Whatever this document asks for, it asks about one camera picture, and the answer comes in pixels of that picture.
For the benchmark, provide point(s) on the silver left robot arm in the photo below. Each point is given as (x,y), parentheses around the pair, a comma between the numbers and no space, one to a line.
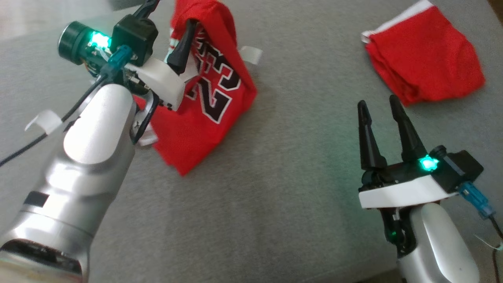
(90,129)

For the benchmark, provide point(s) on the red shorts with white stripe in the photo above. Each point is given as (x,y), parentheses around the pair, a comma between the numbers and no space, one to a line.
(428,59)

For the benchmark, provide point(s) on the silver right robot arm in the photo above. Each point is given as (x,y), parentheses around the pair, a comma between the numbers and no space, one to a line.
(440,243)

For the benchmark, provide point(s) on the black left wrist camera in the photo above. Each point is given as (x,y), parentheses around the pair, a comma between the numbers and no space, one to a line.
(133,37)

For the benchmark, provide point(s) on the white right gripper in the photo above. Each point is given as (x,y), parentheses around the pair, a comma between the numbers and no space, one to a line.
(401,192)

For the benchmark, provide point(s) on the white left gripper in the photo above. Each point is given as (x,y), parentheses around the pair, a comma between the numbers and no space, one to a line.
(165,84)

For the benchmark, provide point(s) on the red number 23 jersey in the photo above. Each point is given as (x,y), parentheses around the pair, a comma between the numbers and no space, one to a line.
(188,133)

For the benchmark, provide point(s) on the grey fabric sofa seat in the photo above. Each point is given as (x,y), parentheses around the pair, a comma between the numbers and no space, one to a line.
(294,177)

